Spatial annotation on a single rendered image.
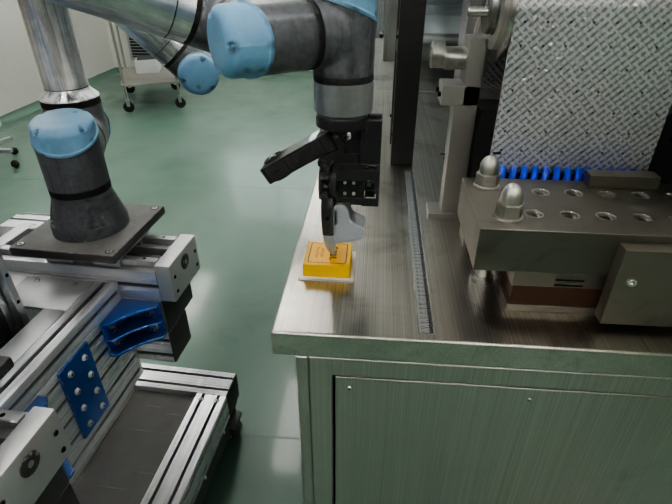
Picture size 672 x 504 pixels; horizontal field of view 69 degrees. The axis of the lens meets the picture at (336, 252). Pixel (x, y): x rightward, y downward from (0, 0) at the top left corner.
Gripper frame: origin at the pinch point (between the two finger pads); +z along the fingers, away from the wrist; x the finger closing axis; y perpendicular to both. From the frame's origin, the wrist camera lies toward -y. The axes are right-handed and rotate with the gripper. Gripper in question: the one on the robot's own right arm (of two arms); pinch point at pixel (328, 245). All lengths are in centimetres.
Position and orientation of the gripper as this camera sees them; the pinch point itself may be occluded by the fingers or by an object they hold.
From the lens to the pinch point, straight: 73.4
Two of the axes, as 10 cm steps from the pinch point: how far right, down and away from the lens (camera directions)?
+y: 10.0, 0.4, -0.7
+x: 0.9, -5.2, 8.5
